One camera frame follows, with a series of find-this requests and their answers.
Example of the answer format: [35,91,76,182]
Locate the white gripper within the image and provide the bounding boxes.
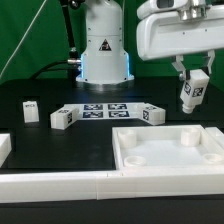
[136,0,224,81]

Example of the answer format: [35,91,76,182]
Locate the white square tabletop part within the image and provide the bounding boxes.
[112,125,224,172]

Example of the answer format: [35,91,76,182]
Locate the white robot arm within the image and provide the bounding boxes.
[76,0,224,90]

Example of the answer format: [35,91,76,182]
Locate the white right obstacle bar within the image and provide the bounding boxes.
[206,127,224,148]

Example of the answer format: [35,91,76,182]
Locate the white obstacle bar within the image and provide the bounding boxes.
[0,165,224,203]
[0,134,12,167]
[206,127,224,148]

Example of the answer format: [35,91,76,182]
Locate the white fiducial tag sheet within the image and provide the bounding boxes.
[71,102,142,120]

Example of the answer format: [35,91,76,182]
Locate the white front obstacle bar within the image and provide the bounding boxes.
[0,165,224,203]

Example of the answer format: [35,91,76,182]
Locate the white left obstacle bar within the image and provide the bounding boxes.
[0,134,12,167]

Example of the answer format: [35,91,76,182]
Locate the black cable on base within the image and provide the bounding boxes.
[30,58,83,80]

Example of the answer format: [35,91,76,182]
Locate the white cable on backdrop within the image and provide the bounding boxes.
[0,0,49,80]

